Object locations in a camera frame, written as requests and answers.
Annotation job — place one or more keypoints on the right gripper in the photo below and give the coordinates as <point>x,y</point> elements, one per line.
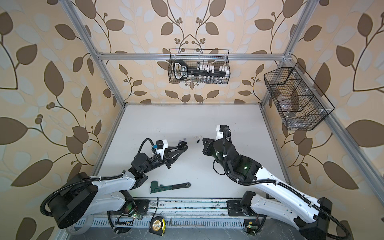
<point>207,149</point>

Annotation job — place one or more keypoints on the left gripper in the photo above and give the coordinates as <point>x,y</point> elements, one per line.
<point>166,152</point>

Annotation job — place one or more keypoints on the black round earbud case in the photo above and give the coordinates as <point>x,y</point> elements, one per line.
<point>183,146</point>

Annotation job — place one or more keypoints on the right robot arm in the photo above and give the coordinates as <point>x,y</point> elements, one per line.
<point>310,216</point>

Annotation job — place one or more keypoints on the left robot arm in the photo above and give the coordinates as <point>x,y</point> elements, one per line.
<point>85,196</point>

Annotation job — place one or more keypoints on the green pipe wrench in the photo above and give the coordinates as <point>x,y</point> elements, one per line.
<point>157,188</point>

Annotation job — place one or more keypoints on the yellow black tape measure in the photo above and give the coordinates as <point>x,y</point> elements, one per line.
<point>157,226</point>

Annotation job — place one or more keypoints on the clear tape roll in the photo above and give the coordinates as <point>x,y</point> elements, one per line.
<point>73,232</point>

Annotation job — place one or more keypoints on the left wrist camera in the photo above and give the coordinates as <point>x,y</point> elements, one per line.
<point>159,147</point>

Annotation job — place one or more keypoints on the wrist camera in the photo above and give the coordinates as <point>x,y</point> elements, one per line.
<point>159,147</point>
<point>223,131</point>

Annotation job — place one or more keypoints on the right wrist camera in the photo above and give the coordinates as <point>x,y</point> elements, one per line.
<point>223,131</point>

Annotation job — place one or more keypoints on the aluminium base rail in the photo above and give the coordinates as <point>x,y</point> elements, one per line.
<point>178,213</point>

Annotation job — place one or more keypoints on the back wire basket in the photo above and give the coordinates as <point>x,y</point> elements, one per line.
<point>216,57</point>

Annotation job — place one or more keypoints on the side wire basket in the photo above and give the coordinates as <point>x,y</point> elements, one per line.
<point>300,102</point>

